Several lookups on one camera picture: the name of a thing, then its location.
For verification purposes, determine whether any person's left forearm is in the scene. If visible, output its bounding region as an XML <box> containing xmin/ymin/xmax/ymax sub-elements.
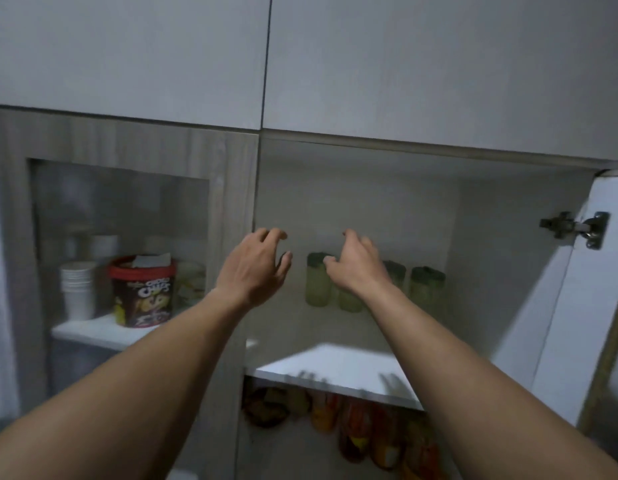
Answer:
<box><xmin>0</xmin><ymin>289</ymin><xmax>255</xmax><ymax>480</ymax></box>

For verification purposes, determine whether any dark snack packet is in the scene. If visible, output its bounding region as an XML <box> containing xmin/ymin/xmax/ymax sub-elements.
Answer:
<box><xmin>243</xmin><ymin>386</ymin><xmax>291</xmax><ymax>429</ymax></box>

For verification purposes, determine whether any open white cabinet door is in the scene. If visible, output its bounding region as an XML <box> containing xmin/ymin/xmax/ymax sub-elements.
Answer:
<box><xmin>490</xmin><ymin>170</ymin><xmax>618</xmax><ymax>431</ymax></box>

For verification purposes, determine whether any wide white upper cabinet door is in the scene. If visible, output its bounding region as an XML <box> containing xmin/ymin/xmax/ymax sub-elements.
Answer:
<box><xmin>262</xmin><ymin>0</ymin><xmax>618</xmax><ymax>163</ymax></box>

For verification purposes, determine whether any narrow white upper cabinet door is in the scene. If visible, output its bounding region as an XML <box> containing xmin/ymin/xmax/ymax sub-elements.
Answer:
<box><xmin>0</xmin><ymin>0</ymin><xmax>272</xmax><ymax>131</ymax></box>

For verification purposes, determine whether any clear plastic container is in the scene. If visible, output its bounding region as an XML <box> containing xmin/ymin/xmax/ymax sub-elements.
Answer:
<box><xmin>173</xmin><ymin>261</ymin><xmax>207</xmax><ymax>311</ymax></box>

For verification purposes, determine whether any metal cabinet hinge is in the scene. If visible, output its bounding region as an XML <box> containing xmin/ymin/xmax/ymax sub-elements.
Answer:
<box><xmin>539</xmin><ymin>211</ymin><xmax>611</xmax><ymax>251</ymax></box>

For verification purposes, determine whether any orange snack packet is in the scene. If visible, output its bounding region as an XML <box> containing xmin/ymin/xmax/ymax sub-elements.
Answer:
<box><xmin>371</xmin><ymin>405</ymin><xmax>406</xmax><ymax>471</ymax></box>
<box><xmin>311</xmin><ymin>392</ymin><xmax>341</xmax><ymax>434</ymax></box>
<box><xmin>403</xmin><ymin>412</ymin><xmax>442</xmax><ymax>480</ymax></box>
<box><xmin>338</xmin><ymin>397</ymin><xmax>373</xmax><ymax>464</ymax></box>

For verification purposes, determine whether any white cabinet shelf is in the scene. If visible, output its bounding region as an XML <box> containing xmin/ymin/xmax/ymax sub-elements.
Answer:
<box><xmin>245</xmin><ymin>342</ymin><xmax>425</xmax><ymax>411</ymax></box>

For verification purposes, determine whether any person's right hand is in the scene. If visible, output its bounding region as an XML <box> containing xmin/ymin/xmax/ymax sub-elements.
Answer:
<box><xmin>322</xmin><ymin>229</ymin><xmax>393</xmax><ymax>299</ymax></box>

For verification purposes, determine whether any stack of white paper cups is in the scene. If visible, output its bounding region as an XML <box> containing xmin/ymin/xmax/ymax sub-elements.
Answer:
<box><xmin>59</xmin><ymin>261</ymin><xmax>98</xmax><ymax>322</ymax></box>

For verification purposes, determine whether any brown cereal tub red lid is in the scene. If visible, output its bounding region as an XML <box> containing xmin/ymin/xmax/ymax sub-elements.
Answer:
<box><xmin>107</xmin><ymin>255</ymin><xmax>178</xmax><ymax>329</ymax></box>

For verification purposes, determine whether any wood framed glass cabinet door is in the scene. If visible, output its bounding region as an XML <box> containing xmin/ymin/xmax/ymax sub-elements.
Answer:
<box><xmin>0</xmin><ymin>107</ymin><xmax>260</xmax><ymax>480</ymax></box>

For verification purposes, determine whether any green lidded glass jar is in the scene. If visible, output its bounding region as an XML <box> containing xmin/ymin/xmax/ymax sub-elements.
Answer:
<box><xmin>305</xmin><ymin>252</ymin><xmax>336</xmax><ymax>308</ymax></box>
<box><xmin>384</xmin><ymin>260</ymin><xmax>407</xmax><ymax>291</ymax></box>
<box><xmin>337</xmin><ymin>286</ymin><xmax>365</xmax><ymax>313</ymax></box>
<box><xmin>408</xmin><ymin>266</ymin><xmax>447</xmax><ymax>311</ymax></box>

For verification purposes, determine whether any person's left hand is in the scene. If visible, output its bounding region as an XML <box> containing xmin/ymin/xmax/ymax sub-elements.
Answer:
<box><xmin>213</xmin><ymin>227</ymin><xmax>293</xmax><ymax>309</ymax></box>

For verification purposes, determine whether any person's right forearm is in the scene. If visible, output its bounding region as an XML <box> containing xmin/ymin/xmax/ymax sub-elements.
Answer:
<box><xmin>353</xmin><ymin>282</ymin><xmax>618</xmax><ymax>480</ymax></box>

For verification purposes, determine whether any white paper slip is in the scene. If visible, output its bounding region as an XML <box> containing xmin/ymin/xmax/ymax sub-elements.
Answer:
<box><xmin>131</xmin><ymin>253</ymin><xmax>172</xmax><ymax>270</ymax></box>

